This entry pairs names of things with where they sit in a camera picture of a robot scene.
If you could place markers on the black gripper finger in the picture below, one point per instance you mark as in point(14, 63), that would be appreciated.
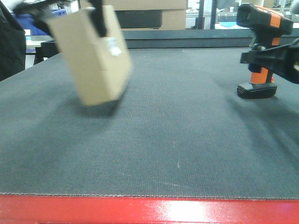
point(282, 60)
point(97, 17)
point(40, 11)

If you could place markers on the orange black barcode scanner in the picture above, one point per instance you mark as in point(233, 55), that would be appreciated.
point(267, 26)

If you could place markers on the small brown cardboard package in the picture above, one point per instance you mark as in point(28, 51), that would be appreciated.
point(98, 76)

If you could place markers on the large cardboard box background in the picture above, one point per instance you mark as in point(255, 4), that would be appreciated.
point(149, 14)

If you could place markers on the person in black clothing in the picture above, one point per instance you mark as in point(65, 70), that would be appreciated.
point(12, 45)

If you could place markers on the white barcode label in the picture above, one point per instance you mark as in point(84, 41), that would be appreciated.
point(113, 47)

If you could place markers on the raised grey conveyor edge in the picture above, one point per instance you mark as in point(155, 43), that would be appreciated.
point(189, 38)

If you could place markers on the dark grey table mat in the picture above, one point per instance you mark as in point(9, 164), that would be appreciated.
point(179, 130)

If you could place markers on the red metal table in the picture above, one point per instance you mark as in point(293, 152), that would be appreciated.
point(144, 210)

